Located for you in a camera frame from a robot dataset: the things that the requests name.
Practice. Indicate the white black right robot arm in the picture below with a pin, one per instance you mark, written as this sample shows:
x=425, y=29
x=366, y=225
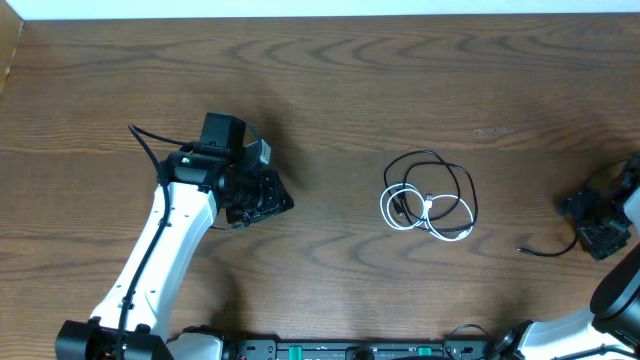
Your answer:
x=607, y=329

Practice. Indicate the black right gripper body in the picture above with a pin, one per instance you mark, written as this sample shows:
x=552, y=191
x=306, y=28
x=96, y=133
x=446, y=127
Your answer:
x=603, y=226

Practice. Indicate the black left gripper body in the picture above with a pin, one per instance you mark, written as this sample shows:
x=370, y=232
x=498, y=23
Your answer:
x=254, y=196

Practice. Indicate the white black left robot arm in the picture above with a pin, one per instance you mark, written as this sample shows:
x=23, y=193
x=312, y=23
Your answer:
x=132, y=321

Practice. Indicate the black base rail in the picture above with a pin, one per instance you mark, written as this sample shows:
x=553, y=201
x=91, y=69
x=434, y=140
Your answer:
x=350, y=350

